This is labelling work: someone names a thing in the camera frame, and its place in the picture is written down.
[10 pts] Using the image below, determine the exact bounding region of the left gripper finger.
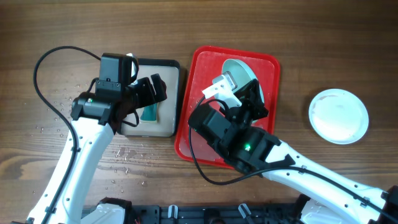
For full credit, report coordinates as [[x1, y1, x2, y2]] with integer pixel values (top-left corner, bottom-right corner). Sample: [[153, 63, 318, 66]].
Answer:
[[136, 77, 156, 105], [150, 73, 167, 102]]

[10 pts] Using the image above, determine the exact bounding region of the green yellow sponge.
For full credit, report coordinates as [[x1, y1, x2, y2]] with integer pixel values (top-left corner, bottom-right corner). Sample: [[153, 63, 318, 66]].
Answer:
[[140, 103, 157, 123]]

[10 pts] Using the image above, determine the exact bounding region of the light blue plate top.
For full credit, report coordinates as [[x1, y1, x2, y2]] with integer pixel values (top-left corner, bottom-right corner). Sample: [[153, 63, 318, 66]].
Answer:
[[222, 59, 257, 94]]

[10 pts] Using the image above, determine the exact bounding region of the white plate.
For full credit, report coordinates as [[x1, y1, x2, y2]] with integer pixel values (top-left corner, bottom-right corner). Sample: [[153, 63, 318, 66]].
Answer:
[[308, 88, 369, 145]]

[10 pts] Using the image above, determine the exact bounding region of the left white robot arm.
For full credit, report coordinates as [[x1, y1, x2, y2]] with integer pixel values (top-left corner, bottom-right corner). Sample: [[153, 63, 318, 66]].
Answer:
[[26, 73, 167, 223]]

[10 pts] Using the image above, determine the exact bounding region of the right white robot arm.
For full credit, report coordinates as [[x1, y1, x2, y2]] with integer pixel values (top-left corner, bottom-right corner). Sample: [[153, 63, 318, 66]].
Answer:
[[261, 88, 397, 223]]

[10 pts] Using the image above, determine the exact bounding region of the black water tray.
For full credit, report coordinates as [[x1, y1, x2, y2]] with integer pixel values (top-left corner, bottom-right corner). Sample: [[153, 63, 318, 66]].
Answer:
[[118, 58, 183, 138]]

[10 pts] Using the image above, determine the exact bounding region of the red plastic tray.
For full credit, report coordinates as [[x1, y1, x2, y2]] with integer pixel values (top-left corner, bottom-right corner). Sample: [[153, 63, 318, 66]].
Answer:
[[174, 45, 280, 162]]

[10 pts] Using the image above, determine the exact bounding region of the right black cable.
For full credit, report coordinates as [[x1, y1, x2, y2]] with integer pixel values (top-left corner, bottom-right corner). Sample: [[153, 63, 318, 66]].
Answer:
[[188, 96, 398, 222]]

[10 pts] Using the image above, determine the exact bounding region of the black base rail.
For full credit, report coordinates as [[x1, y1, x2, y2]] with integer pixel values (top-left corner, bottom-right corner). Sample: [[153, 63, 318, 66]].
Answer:
[[82, 194, 312, 224]]

